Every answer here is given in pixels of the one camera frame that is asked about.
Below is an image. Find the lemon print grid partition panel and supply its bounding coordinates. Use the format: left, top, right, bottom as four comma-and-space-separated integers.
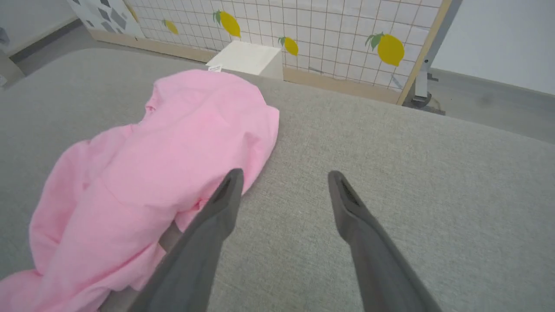
124, 0, 454, 106

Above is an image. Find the terrazzo print partition panel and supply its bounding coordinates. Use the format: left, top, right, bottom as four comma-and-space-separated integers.
67, 0, 146, 40

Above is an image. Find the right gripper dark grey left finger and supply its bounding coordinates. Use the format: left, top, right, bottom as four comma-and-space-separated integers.
129, 168, 245, 312

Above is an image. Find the grey metal panel stand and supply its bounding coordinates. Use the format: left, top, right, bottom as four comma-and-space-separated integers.
402, 0, 464, 116

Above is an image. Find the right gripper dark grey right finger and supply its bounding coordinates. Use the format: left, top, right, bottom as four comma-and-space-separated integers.
327, 170, 444, 312

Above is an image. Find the pink garment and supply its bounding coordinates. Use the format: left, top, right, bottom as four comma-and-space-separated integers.
0, 68, 281, 312

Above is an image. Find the white box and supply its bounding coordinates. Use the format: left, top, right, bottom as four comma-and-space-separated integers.
206, 40, 284, 81

